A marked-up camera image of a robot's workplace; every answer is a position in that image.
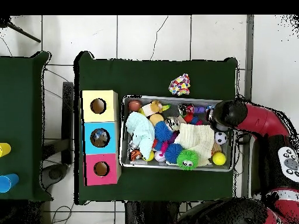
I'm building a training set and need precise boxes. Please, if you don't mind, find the black tripod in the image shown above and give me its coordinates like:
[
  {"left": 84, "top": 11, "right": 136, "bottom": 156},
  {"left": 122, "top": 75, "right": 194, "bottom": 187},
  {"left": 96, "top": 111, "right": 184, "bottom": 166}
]
[{"left": 0, "top": 15, "right": 41, "bottom": 44}]

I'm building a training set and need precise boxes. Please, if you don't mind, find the blue spiky rubber ball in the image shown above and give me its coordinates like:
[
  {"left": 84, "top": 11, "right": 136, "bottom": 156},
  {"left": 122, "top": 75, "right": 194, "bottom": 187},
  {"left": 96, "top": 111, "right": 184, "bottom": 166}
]
[
  {"left": 164, "top": 142, "right": 184, "bottom": 164},
  {"left": 154, "top": 120, "right": 173, "bottom": 142}
]

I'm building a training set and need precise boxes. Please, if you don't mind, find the silver wire mesh bin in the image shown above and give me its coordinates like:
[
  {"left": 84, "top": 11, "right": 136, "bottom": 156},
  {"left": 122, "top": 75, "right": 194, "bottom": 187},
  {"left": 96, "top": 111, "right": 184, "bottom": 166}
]
[{"left": 119, "top": 94, "right": 237, "bottom": 173}]

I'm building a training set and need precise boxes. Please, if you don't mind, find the wooden box with three holes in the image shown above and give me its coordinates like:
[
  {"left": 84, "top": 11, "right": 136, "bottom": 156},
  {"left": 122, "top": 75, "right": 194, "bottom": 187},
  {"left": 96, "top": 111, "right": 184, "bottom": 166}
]
[{"left": 80, "top": 89, "right": 122, "bottom": 187}]

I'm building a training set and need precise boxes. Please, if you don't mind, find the yellow foam ball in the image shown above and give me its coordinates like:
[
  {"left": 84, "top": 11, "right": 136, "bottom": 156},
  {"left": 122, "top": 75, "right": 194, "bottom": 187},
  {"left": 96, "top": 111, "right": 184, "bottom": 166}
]
[{"left": 211, "top": 151, "right": 227, "bottom": 166}]

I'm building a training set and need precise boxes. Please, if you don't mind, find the light blue waffle cloth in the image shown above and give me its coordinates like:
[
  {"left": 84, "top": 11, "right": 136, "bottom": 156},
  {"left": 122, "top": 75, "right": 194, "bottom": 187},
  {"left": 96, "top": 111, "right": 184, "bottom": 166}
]
[{"left": 125, "top": 111, "right": 155, "bottom": 160}]

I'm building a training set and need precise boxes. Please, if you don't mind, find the orange tiger striped toy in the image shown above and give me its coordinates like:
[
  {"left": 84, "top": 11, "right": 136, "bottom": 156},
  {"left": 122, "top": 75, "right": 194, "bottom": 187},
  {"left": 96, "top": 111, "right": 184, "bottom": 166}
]
[{"left": 128, "top": 149, "right": 142, "bottom": 162}]

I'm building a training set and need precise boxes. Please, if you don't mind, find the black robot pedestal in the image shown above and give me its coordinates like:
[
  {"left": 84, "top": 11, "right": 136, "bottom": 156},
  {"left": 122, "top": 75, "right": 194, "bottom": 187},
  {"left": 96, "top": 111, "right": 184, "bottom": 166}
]
[{"left": 124, "top": 201, "right": 180, "bottom": 224}]

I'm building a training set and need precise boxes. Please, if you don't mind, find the black and white soccer ball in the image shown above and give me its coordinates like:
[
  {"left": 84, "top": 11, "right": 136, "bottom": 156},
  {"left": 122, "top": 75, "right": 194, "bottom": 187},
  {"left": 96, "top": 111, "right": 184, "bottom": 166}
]
[{"left": 214, "top": 131, "right": 228, "bottom": 145}]

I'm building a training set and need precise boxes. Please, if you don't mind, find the colourful polka dot cloth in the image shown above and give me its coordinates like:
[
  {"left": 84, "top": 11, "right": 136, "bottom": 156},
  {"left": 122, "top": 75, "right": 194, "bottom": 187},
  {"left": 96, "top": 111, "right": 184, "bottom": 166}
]
[{"left": 168, "top": 73, "right": 191, "bottom": 96}]

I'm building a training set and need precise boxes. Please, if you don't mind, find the dark green table cloth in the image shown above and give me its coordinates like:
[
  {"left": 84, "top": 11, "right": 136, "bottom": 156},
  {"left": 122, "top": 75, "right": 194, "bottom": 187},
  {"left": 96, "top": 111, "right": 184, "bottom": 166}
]
[
  {"left": 74, "top": 51, "right": 238, "bottom": 206},
  {"left": 0, "top": 51, "right": 53, "bottom": 202}
]

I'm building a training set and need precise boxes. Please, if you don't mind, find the brown football toy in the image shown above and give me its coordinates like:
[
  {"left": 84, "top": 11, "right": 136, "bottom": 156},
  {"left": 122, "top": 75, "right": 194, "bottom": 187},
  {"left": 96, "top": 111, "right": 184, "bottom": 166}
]
[{"left": 127, "top": 99, "right": 142, "bottom": 113}]

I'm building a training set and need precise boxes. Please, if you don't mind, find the yellow cylinder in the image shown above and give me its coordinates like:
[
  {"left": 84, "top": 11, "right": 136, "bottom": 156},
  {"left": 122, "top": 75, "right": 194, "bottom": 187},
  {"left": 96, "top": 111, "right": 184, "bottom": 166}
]
[{"left": 0, "top": 142, "right": 12, "bottom": 158}]

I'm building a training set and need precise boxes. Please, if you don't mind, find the cream waffle cloth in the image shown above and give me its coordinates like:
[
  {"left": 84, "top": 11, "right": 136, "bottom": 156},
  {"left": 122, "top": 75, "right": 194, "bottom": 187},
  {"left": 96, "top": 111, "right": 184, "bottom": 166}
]
[{"left": 173, "top": 122, "right": 215, "bottom": 167}]

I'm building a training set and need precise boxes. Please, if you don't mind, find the green spiky rubber ball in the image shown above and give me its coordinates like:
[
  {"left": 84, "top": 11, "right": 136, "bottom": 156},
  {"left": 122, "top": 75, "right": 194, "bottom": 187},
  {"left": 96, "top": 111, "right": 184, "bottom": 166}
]
[{"left": 176, "top": 149, "right": 200, "bottom": 171}]

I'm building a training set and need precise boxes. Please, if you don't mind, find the black frame stand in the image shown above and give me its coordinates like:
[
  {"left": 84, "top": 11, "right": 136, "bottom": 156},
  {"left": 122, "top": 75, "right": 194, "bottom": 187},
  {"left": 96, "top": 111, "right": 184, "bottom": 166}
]
[{"left": 41, "top": 81, "right": 75, "bottom": 165}]

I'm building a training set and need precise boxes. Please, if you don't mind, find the blue cylinder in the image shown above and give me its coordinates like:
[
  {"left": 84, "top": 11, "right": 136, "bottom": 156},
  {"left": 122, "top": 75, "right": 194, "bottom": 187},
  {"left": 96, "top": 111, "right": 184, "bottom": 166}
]
[{"left": 0, "top": 173, "right": 20, "bottom": 194}]

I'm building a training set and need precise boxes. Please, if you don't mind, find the gray round floor base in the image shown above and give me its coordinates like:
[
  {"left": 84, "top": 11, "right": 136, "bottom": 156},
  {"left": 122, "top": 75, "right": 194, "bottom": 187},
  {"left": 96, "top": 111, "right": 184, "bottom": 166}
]
[{"left": 41, "top": 163, "right": 69, "bottom": 190}]

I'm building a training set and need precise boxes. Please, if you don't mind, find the crushed silver drink can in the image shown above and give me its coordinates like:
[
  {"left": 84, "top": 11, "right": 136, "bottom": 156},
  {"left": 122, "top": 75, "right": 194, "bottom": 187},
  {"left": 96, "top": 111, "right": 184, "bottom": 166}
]
[{"left": 164, "top": 116, "right": 181, "bottom": 132}]

